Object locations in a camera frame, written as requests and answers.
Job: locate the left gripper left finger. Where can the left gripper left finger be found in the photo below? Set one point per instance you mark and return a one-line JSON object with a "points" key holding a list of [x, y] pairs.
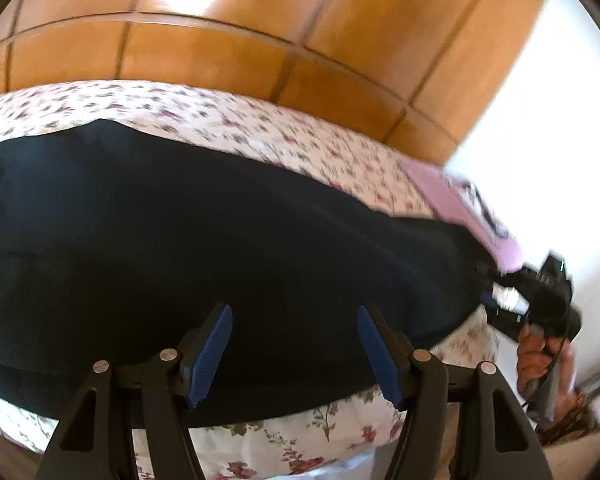
{"points": [[94, 438]]}

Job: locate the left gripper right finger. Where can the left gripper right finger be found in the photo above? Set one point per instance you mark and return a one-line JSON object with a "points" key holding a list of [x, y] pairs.
{"points": [[494, 439]]}

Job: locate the black pants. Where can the black pants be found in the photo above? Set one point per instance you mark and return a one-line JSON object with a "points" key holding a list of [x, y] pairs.
{"points": [[114, 244]]}

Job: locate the right hand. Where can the right hand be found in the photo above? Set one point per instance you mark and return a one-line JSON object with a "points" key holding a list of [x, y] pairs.
{"points": [[535, 353]]}

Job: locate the pink cat print pillow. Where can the pink cat print pillow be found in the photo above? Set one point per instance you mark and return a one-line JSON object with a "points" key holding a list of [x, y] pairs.
{"points": [[455, 199]]}

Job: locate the floral bedspread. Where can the floral bedspread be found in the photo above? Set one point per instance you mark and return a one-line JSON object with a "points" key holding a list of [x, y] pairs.
{"points": [[313, 442]]}

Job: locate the wooden wardrobe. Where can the wooden wardrobe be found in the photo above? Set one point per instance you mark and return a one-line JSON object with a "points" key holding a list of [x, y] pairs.
{"points": [[414, 74]]}

